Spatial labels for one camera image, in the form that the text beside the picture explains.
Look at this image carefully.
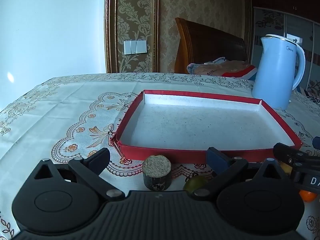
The wooden chair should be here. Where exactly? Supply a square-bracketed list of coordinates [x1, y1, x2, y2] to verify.
[174, 17, 248, 74]

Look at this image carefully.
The dark sugarcane piece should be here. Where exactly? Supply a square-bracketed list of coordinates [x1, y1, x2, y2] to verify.
[142, 155, 172, 192]

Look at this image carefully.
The floral patterned bedding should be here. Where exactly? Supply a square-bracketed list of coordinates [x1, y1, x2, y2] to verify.
[299, 80, 320, 105]

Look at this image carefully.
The folded striped blanket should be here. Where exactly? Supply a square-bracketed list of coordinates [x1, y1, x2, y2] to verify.
[187, 57, 257, 81]

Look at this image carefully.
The light blue electric kettle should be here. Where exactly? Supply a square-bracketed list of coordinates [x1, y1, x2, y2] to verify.
[251, 34, 306, 110]

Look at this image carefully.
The gold framed wall panel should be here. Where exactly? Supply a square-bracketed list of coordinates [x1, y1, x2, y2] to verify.
[104, 0, 159, 73]

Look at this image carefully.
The green lime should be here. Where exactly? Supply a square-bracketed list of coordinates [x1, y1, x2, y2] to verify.
[183, 176, 208, 196]

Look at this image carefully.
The small orange tangerine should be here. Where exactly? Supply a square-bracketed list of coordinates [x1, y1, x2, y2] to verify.
[299, 190, 316, 202]

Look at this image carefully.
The white wall switch panel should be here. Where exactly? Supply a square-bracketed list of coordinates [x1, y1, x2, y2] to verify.
[124, 39, 148, 55]

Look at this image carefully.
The red shallow cardboard box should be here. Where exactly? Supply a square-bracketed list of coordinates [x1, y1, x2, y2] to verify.
[114, 89, 303, 164]

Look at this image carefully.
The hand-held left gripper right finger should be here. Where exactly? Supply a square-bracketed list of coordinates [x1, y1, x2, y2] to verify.
[190, 147, 288, 201]

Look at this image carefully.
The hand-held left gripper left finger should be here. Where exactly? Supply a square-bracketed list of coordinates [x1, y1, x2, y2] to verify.
[34, 148, 125, 202]

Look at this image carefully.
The wardrobe with floral sliding doors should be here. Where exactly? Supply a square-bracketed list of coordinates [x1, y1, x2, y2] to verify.
[251, 6, 320, 90]

